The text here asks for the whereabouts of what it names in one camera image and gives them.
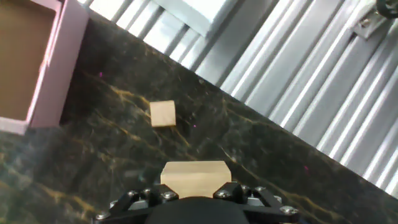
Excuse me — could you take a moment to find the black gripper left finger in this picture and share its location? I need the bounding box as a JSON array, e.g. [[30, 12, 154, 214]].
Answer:
[[93, 183, 180, 224]]

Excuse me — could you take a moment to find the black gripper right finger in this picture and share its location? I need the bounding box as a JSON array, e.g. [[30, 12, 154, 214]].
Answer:
[[213, 181, 300, 224]]

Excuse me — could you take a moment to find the large wooden block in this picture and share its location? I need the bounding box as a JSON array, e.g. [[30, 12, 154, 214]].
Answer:
[[160, 160, 233, 200]]

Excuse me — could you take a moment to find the small wooden cube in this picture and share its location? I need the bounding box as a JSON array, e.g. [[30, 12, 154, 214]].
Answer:
[[149, 100, 177, 128]]

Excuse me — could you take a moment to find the pink gift box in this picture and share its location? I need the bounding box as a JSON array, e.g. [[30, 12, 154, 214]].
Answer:
[[0, 0, 91, 136]]

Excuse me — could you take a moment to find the black marbled table mat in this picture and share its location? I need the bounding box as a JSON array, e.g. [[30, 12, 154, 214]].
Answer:
[[0, 9, 398, 224]]

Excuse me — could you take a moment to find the metal camera mounting bracket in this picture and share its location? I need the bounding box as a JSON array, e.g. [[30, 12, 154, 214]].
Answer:
[[349, 0, 398, 40]]

